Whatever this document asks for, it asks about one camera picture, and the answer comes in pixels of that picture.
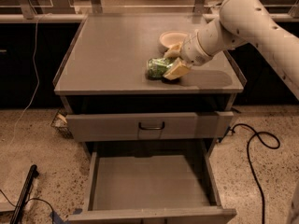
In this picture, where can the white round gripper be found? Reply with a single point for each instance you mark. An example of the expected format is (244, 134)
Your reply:
(193, 52)

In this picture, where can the crushed green soda can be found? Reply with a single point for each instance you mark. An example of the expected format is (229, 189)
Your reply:
(156, 67)

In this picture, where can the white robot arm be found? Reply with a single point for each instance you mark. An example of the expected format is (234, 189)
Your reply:
(240, 22)

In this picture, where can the grey drawer cabinet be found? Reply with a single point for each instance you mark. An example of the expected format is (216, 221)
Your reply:
(105, 70)

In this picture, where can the grey top drawer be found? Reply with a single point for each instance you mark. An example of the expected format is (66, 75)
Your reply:
(124, 127)

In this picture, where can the open grey middle drawer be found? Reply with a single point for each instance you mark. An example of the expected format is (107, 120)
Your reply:
(166, 188)

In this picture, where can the white paper bowl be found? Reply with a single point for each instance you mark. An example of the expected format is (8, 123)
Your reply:
(170, 38)

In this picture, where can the black bar on floor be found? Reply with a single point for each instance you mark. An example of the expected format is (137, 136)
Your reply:
(32, 174)

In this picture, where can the blue tape on floor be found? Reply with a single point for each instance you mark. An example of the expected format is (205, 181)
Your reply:
(56, 219)

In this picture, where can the black drawer handle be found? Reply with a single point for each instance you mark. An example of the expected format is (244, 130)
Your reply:
(151, 128)

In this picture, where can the wire basket on floor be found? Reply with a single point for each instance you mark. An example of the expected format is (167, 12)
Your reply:
(59, 124)

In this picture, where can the white horizontal rail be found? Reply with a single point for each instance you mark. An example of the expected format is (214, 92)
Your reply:
(70, 18)

